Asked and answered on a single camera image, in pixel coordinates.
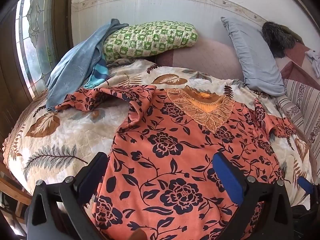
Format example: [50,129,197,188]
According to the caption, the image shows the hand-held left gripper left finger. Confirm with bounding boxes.
[25,152,108,240]

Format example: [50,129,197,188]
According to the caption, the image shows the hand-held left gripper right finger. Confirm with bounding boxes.
[212,152,293,240]

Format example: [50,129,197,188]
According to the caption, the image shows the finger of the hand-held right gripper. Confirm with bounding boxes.
[298,176,315,196]

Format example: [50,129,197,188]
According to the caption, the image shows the orange floral shirt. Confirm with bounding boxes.
[55,84,298,240]

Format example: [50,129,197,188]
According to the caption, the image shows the cream leaf-print blanket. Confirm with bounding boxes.
[2,59,314,208]

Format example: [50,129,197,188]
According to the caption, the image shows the striped floral quilt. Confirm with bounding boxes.
[275,41,320,153]

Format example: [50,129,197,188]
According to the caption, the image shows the wooden furniture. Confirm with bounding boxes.
[0,164,33,238]

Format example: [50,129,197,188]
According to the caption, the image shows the teal striped cloth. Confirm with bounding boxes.
[84,59,110,89]

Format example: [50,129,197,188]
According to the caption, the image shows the blue knit garment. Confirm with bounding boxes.
[46,18,129,112]

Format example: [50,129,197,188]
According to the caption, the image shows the grey-blue pillow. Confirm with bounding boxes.
[220,17,286,97]

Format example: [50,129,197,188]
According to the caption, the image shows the mauve bed sheet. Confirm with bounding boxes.
[155,39,247,82]

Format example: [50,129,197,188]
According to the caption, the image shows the white cloth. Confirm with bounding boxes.
[305,49,320,78]

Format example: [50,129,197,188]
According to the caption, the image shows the green checked pillow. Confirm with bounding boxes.
[102,21,198,65]

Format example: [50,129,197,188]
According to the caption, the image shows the patterned glass window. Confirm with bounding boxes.
[14,0,55,98]

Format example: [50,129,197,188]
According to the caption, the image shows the dark furry garment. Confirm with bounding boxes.
[261,21,304,58]

